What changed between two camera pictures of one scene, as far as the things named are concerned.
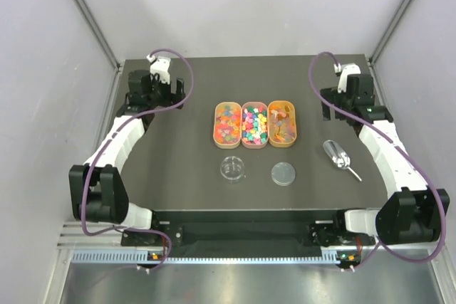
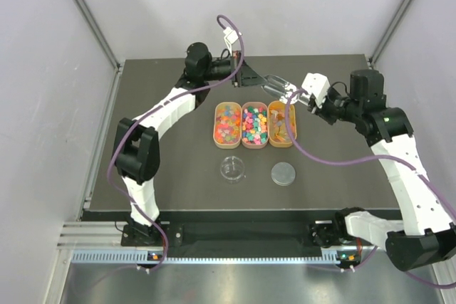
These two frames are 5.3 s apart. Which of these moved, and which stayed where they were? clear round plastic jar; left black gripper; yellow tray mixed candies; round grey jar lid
Moved: left black gripper
Stayed: clear round plastic jar; yellow tray mixed candies; round grey jar lid
